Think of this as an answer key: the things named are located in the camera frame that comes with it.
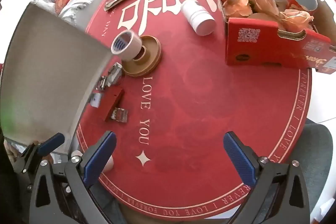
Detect grey cardboard box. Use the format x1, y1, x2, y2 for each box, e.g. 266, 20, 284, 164
0, 1, 114, 152

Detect grey chair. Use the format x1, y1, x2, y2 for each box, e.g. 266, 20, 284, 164
287, 122, 335, 214

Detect small white box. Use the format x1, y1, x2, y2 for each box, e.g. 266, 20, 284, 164
90, 93, 102, 108

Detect red patterned cushion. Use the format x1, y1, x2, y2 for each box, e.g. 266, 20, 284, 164
55, 0, 71, 14

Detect grey power plug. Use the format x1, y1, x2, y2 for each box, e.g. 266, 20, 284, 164
106, 63, 123, 87

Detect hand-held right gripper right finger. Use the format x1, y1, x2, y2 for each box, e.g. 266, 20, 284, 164
224, 131, 311, 224

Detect brown tape roll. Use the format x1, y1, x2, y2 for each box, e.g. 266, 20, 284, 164
122, 35, 162, 77

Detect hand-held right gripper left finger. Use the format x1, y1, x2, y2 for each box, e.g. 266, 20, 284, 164
29, 131, 117, 224

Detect silver red packet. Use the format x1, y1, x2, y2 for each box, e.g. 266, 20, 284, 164
111, 108, 129, 123

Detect red cardboard box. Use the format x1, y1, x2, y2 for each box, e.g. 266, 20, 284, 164
204, 0, 336, 75

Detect white plastic medicine bottle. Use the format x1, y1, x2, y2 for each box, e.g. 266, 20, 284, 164
181, 0, 216, 36

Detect white tape roll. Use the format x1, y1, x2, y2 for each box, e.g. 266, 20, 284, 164
111, 30, 142, 60

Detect small metal clip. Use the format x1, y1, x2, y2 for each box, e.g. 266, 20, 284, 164
96, 76, 108, 92

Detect slim red box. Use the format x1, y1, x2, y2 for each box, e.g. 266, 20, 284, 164
104, 89, 125, 122

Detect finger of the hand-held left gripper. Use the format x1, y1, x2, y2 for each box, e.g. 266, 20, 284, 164
12, 133, 65, 180

